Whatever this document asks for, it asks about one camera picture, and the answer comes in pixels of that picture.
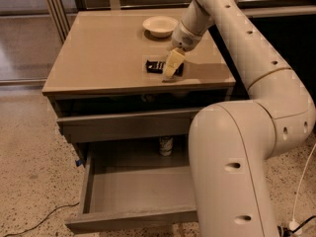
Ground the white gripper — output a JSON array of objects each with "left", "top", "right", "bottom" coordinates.
[{"left": 163, "top": 22, "right": 201, "bottom": 79}]

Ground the black power strip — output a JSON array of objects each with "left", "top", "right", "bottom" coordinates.
[{"left": 277, "top": 226, "right": 291, "bottom": 237}]

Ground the closed grey top drawer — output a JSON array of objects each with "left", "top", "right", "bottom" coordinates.
[{"left": 57, "top": 108, "right": 200, "bottom": 143}]

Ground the small can in drawer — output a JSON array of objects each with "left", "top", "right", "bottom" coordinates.
[{"left": 159, "top": 136, "right": 173, "bottom": 156}]

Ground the white cable with plug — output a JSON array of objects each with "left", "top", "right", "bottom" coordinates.
[{"left": 288, "top": 142, "right": 316, "bottom": 234}]

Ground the blue tape piece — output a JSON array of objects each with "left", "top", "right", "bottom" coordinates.
[{"left": 75, "top": 160, "right": 82, "bottom": 167}]

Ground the open grey middle drawer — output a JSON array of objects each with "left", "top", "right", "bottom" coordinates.
[{"left": 66, "top": 136, "right": 198, "bottom": 234}]

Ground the grey drawer cabinet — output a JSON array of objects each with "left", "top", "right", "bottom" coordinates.
[{"left": 41, "top": 7, "right": 237, "bottom": 237}]

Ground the black floor cable left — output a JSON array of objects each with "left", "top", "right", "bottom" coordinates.
[{"left": 3, "top": 201, "right": 81, "bottom": 237}]

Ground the white ceramic bowl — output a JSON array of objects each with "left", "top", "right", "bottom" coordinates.
[{"left": 142, "top": 16, "right": 178, "bottom": 39}]

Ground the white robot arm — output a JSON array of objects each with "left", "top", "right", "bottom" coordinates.
[{"left": 163, "top": 0, "right": 315, "bottom": 237}]

